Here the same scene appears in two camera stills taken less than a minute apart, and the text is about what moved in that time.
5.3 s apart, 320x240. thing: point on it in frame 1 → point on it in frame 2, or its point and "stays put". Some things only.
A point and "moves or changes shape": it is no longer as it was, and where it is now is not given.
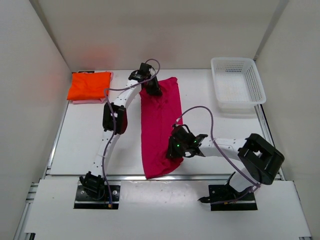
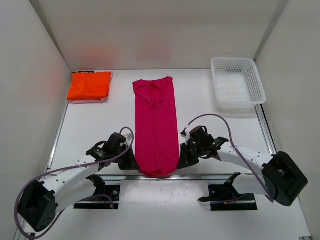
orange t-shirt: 86,86 stays put
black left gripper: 153,88 → 127,160
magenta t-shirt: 160,113 moves or changes shape
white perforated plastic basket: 237,84 stays put
